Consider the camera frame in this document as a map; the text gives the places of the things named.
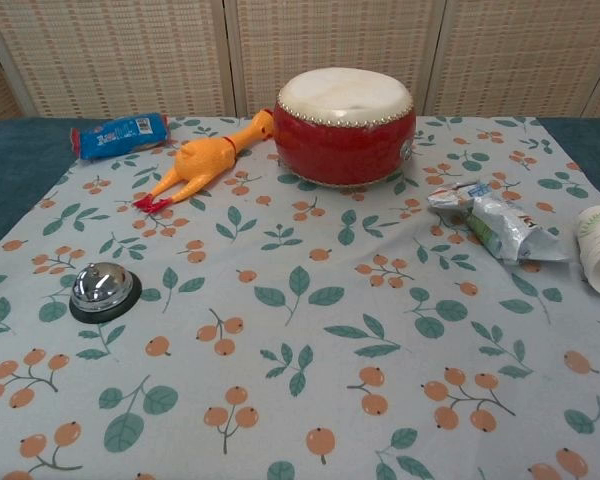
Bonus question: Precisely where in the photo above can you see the silver desk bell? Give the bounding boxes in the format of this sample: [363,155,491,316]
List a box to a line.
[68,262,144,326]

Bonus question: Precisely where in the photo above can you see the fruit and leaf print tablecloth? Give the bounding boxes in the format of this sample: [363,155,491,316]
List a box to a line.
[0,115,600,480]

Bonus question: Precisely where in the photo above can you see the red drum white skin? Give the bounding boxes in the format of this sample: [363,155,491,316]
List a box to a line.
[272,68,417,187]

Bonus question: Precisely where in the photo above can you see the yellow rubber chicken toy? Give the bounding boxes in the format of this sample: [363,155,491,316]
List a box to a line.
[132,108,277,213]

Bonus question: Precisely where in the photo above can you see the woven folding screen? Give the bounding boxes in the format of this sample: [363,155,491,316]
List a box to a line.
[0,0,600,124]

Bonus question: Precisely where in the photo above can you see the crumpled silver foil wrapper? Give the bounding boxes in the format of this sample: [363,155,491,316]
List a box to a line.
[426,179,571,264]

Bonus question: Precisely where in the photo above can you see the blue snack packet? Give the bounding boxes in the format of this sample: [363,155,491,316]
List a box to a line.
[70,112,171,162]

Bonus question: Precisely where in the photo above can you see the teal table cover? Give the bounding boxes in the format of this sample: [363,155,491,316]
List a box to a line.
[0,116,600,262]

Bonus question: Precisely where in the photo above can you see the white paper cup floral print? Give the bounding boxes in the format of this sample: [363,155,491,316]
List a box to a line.
[574,204,600,301]

